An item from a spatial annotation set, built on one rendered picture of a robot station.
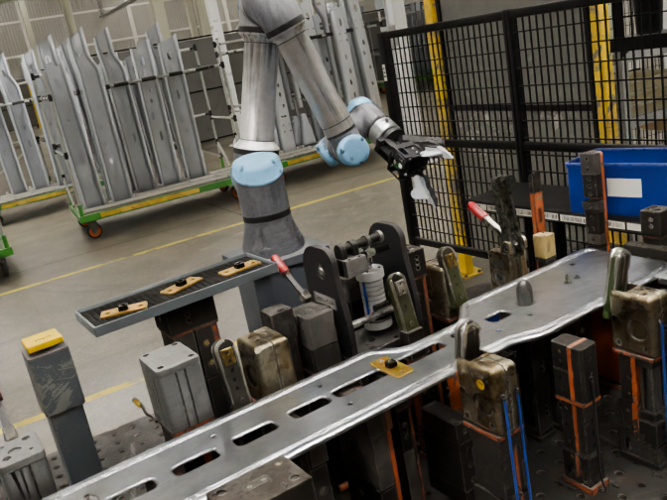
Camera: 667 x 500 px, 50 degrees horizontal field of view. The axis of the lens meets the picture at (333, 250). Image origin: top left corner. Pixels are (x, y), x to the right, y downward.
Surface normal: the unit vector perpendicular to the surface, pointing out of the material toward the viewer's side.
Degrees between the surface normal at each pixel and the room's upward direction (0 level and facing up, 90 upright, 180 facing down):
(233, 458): 0
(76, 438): 90
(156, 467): 0
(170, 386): 90
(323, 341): 90
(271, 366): 90
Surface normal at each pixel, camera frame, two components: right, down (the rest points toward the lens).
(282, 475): -0.18, -0.94
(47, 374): 0.54, 0.14
